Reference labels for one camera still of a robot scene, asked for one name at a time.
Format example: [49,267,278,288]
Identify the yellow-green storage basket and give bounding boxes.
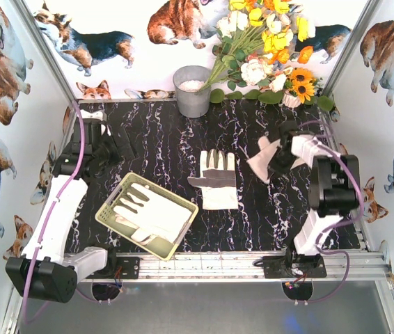
[95,172,198,261]

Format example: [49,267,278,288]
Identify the white green work glove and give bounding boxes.
[116,215,158,246]

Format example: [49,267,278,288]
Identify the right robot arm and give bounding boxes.
[267,121,363,256]

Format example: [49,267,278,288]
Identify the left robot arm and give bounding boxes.
[6,118,134,303]

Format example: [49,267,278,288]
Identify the white ribbed flower pot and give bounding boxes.
[281,93,301,109]

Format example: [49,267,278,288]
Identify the grey bucket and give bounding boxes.
[173,65,211,118]

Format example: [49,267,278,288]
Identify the artificial flower bouquet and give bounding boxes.
[205,1,343,111]

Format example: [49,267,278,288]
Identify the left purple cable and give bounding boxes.
[21,100,123,324]

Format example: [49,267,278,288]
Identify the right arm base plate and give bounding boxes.
[253,248,327,278]

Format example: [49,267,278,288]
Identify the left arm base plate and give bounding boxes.
[86,256,141,280]

